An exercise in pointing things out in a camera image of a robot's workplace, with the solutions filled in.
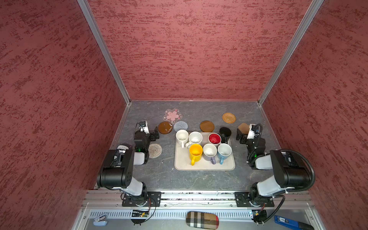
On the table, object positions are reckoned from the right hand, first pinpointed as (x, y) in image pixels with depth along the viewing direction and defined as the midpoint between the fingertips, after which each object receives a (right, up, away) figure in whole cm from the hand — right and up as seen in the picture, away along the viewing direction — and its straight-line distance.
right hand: (244, 130), depth 92 cm
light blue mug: (-15, -12, -5) cm, 20 cm away
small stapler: (-79, -41, -25) cm, 93 cm away
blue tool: (+13, -40, -28) cm, 51 cm away
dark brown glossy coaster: (-54, +1, +10) cm, 55 cm away
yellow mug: (-32, -15, -3) cm, 36 cm away
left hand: (-63, 0, +1) cm, 63 cm away
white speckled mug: (-32, -5, +2) cm, 33 cm away
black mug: (-12, -2, +4) cm, 13 cm away
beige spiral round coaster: (-59, -13, 0) cm, 61 cm away
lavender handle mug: (-23, -13, -3) cm, 27 cm away
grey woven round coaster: (-43, +2, +11) cm, 45 cm away
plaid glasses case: (-31, -39, -27) cm, 57 cm away
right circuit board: (0, -41, -20) cm, 46 cm away
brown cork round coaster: (-23, +2, +14) cm, 27 cm away
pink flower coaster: (-50, +9, +18) cm, 54 cm away
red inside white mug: (-20, -6, +2) cm, 20 cm away
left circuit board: (-64, -41, -20) cm, 78 cm away
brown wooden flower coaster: (+5, 0, +12) cm, 13 cm away
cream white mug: (-41, -5, +2) cm, 42 cm away
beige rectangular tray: (-41, -19, -4) cm, 46 cm away
